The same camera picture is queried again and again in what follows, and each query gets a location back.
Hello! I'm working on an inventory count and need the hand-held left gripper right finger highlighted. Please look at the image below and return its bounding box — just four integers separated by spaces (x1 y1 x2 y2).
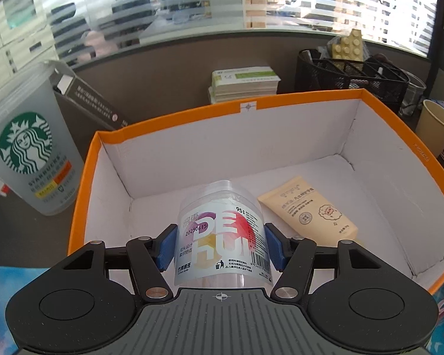
264 223 393 302

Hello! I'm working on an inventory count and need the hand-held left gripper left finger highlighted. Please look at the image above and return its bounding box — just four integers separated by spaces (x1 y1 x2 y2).
50 224 179 302

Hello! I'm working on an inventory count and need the cream cosmetic tube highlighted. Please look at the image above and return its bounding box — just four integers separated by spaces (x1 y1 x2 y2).
258 176 359 248

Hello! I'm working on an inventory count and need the clear cotton swab jar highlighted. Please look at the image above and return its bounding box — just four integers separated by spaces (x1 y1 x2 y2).
174 180 274 290

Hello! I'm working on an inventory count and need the orange cardboard box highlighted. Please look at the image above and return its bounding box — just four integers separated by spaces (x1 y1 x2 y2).
67 89 444 296

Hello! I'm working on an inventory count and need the dark grey open carton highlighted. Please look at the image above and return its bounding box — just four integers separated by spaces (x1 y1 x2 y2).
44 59 132 163

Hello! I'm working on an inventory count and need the stack of white booklets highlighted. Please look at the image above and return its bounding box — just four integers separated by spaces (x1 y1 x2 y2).
208 67 282 105

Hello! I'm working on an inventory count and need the frosted plastic cup green logo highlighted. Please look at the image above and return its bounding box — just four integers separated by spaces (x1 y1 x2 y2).
0 61 85 216

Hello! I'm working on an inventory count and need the printed desk mat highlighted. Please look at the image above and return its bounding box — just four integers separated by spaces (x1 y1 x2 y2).
0 265 444 355

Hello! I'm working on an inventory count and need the black mesh desk organizer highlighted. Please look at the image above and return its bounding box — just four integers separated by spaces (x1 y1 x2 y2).
295 48 411 115

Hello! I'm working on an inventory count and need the beige paper cup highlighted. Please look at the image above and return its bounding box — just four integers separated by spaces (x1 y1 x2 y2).
414 100 444 158

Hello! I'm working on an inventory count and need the beige toy brick plate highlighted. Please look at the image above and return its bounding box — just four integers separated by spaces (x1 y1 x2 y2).
326 29 364 62

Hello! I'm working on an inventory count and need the grey wire basket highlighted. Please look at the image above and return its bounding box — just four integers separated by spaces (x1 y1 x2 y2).
399 70 428 117

